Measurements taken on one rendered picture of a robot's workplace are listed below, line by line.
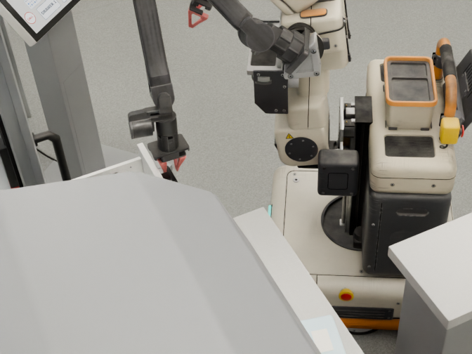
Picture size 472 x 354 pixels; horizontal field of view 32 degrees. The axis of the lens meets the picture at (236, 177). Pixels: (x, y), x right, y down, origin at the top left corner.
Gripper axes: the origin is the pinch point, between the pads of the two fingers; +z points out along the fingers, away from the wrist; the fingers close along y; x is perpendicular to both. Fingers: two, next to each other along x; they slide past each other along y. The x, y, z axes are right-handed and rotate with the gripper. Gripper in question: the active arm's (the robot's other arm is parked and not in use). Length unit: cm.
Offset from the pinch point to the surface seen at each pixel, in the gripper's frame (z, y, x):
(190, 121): 88, -49, -118
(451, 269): 12, -58, 56
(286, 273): 13.1, -17.6, 37.8
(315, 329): 9, -14, 60
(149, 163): -2.9, 5.4, -2.0
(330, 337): 9, -17, 63
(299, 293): 13, -18, 45
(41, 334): -86, 49, 108
